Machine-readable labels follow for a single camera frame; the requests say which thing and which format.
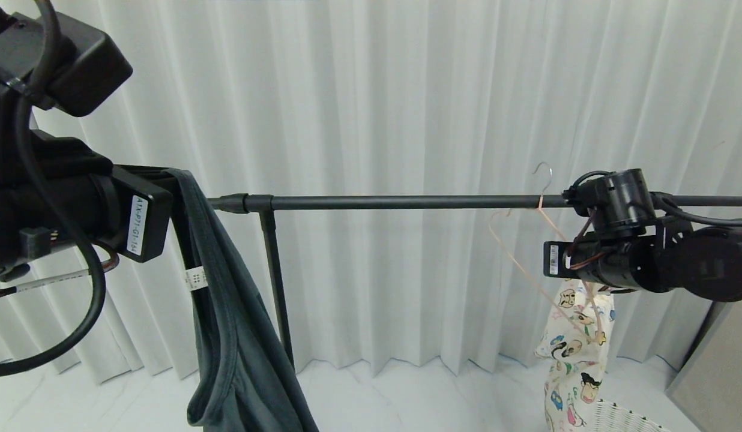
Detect pink clothes hanger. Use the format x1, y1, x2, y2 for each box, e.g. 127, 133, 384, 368
489, 162, 607, 344

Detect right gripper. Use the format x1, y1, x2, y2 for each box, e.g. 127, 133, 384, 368
543, 235, 673, 295

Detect black clothes rack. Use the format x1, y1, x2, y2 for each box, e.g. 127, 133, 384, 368
205, 193, 742, 368

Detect white laundry basket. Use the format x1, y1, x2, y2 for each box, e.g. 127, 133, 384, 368
587, 400, 673, 432

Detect white curtain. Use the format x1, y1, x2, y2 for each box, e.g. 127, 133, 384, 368
0, 0, 742, 385

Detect cream printed shorts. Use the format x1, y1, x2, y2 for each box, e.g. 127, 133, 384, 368
534, 278, 615, 432

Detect dark blue garment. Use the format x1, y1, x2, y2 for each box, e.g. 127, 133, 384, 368
163, 167, 321, 432

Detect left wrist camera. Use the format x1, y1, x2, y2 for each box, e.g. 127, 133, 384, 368
0, 11, 134, 181

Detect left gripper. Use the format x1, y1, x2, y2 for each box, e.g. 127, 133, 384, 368
0, 164, 174, 283

